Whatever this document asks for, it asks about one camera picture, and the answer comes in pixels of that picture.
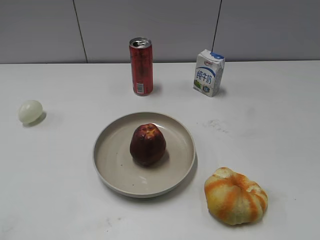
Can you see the yellow orange toy pumpkin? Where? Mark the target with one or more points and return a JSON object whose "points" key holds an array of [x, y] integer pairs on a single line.
{"points": [[233, 198]]}

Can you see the pale white round ball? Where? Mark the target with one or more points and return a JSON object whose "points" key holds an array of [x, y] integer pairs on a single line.
{"points": [[31, 113]]}

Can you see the white blue milk carton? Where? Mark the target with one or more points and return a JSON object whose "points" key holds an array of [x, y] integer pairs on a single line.
{"points": [[209, 69]]}

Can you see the dark red apple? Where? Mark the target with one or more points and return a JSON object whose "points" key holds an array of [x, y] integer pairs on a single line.
{"points": [[147, 145]]}

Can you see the beige round plate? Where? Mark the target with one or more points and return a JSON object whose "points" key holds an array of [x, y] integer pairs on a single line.
{"points": [[118, 170]]}

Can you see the red soda can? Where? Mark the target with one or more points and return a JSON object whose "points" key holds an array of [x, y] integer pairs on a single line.
{"points": [[141, 58]]}

